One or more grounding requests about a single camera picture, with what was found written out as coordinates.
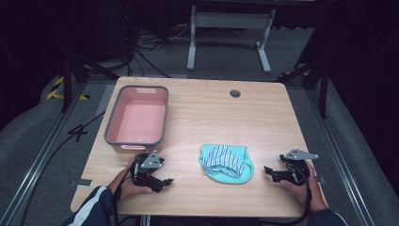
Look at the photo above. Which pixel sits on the pink basin with grey rim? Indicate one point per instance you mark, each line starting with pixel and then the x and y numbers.
pixel 141 121

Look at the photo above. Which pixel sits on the person's right hand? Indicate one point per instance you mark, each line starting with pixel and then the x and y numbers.
pixel 313 196

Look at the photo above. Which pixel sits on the teal and striped baby garment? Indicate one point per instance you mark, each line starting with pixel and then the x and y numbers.
pixel 224 161

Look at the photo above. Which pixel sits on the metal floor rail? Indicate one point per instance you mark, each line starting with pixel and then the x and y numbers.
pixel 340 163
pixel 34 169

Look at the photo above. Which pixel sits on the grey tape piece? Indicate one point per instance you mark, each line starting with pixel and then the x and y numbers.
pixel 82 182

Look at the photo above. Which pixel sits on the person's left hand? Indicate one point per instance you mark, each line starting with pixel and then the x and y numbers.
pixel 127 188

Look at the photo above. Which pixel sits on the white metal desk frame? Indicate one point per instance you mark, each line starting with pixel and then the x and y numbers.
pixel 229 20

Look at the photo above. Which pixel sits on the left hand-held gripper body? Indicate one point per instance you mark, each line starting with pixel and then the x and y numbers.
pixel 151 162

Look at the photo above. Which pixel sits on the black metal stand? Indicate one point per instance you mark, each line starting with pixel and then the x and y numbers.
pixel 323 88
pixel 66 81

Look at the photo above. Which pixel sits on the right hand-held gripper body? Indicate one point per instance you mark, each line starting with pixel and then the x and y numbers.
pixel 299 154

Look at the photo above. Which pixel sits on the yellow and black floor tape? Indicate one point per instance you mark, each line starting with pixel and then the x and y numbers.
pixel 55 92

